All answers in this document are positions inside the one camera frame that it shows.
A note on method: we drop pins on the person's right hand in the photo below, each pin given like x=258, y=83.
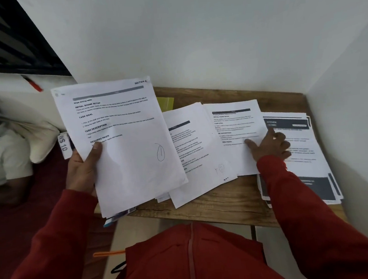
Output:
x=270, y=148

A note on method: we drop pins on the person's left hand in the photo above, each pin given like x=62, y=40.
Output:
x=82, y=174

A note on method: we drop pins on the stack of printed sheets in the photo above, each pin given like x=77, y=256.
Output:
x=124, y=142

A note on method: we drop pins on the small pile of printed sheets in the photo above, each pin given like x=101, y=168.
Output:
x=340, y=189

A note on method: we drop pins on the yellow patterned plastic folder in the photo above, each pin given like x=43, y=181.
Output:
x=166, y=103

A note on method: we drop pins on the person's left forearm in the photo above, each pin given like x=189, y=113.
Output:
x=43, y=253

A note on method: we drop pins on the person's red jacket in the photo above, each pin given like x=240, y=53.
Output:
x=193, y=264

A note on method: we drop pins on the white paper label tag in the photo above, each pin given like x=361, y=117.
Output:
x=64, y=145

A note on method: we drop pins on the white pillow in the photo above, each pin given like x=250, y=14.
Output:
x=41, y=142

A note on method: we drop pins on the blue and silver stapler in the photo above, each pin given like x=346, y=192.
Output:
x=118, y=217

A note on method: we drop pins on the maroon bed mattress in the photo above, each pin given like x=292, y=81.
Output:
x=26, y=233

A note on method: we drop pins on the black metal table leg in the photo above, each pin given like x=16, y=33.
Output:
x=253, y=232

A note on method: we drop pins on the red marker on sill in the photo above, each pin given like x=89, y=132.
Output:
x=35, y=86

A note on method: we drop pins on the dark louvred window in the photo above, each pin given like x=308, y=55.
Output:
x=7, y=40

